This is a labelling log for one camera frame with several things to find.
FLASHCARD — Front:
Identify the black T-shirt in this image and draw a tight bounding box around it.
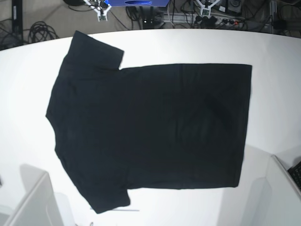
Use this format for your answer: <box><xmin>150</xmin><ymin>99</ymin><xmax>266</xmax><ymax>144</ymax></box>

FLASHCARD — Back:
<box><xmin>46</xmin><ymin>32</ymin><xmax>252</xmax><ymax>214</ymax></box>

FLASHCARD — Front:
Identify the white power strip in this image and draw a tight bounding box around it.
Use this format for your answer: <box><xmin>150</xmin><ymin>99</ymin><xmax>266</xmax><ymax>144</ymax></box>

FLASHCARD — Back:
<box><xmin>194</xmin><ymin>16</ymin><xmax>244</xmax><ymax>26</ymax></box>

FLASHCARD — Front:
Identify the blue box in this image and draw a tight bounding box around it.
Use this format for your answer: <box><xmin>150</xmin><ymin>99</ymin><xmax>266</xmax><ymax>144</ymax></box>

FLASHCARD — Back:
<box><xmin>108</xmin><ymin>0</ymin><xmax>170</xmax><ymax>7</ymax></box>

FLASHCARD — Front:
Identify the black keyboard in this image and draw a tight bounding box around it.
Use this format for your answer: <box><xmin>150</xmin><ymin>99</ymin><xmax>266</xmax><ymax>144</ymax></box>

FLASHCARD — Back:
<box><xmin>288</xmin><ymin>162</ymin><xmax>301</xmax><ymax>189</ymax></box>

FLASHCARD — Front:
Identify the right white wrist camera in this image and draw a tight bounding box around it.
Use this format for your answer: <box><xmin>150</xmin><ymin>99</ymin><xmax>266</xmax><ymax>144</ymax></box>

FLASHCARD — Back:
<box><xmin>97</xmin><ymin>13</ymin><xmax>108</xmax><ymax>22</ymax></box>

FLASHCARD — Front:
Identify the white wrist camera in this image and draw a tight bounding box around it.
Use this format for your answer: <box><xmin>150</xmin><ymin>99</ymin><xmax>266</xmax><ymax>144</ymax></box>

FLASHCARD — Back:
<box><xmin>97</xmin><ymin>13</ymin><xmax>108</xmax><ymax>22</ymax></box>
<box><xmin>201</xmin><ymin>8</ymin><xmax>211</xmax><ymax>17</ymax></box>

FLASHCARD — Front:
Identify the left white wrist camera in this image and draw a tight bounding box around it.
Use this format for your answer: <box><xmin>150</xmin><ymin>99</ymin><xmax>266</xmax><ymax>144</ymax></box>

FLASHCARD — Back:
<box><xmin>201</xmin><ymin>8</ymin><xmax>211</xmax><ymax>17</ymax></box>

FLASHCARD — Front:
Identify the coiled black cable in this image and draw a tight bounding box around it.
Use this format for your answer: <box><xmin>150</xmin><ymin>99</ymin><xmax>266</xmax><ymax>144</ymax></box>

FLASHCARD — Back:
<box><xmin>28</xmin><ymin>21</ymin><xmax>59</xmax><ymax>44</ymax></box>

